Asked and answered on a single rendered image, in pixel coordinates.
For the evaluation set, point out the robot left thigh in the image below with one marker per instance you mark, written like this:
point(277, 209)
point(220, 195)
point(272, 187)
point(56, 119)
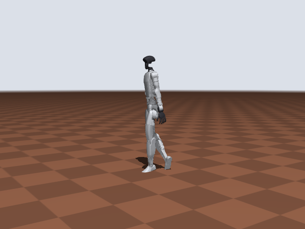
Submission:
point(149, 126)

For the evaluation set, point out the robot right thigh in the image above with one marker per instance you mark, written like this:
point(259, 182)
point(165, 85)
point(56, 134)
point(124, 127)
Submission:
point(154, 134)

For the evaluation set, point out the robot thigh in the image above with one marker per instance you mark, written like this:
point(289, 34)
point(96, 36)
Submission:
point(154, 134)
point(149, 126)

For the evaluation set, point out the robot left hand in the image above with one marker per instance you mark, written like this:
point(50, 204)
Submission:
point(161, 115)

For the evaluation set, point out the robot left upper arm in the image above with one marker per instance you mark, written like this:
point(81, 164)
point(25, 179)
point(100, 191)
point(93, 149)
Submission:
point(154, 77)

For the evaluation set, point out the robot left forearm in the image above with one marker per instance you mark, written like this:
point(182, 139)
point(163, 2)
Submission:
point(158, 99)

